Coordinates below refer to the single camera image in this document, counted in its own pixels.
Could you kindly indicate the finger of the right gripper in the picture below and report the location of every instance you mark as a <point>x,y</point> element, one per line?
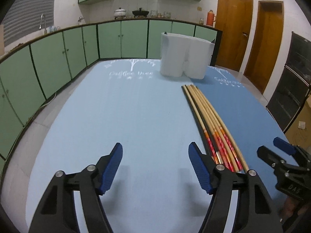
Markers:
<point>284,146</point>
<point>271,158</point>

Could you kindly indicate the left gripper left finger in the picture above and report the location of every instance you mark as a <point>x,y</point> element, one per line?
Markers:
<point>56,209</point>

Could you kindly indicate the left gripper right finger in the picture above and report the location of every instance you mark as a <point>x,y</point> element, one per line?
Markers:
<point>255,209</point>

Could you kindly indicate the bamboo chopstick red end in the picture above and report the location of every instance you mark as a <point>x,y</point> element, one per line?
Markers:
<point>216,141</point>

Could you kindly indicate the bamboo chopstick red pattern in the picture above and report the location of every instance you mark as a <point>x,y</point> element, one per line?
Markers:
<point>216,121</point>

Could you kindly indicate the pale bamboo chopstick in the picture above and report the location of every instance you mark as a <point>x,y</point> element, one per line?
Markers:
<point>233,151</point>

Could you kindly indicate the black chopstick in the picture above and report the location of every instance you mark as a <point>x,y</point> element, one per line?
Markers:
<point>206,140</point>

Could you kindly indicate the green lower kitchen cabinets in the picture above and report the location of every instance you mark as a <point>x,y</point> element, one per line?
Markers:
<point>36,71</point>

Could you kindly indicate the dark blue table mat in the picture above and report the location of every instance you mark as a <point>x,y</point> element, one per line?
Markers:
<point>248,121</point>

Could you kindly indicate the black oven cabinet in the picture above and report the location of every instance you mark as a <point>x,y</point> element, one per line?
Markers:
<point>294,84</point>

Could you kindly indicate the light blue table mat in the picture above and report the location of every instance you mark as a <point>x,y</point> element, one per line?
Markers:
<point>155,188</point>

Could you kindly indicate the right wooden door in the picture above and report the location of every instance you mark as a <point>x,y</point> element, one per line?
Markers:
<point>266,43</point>

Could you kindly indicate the wooden door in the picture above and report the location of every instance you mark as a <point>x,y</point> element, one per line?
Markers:
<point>234,19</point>
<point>266,43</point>

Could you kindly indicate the white twin utensil holder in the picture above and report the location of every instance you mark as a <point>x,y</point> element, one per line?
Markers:
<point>185,55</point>

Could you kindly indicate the left wooden door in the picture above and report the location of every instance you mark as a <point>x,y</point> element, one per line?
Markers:
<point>234,19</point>

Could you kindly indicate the orange thermos flask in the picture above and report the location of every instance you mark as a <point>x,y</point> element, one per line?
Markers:
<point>210,18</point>

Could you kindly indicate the black wok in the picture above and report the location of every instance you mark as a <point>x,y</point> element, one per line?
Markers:
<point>140,13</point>

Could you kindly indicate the chrome sink faucet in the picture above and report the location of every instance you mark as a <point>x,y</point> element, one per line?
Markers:
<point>42,25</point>

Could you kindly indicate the white cooking pot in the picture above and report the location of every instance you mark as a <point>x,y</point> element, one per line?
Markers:
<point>120,13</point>

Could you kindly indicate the grey window blind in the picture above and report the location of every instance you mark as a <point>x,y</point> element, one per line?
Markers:
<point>23,18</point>

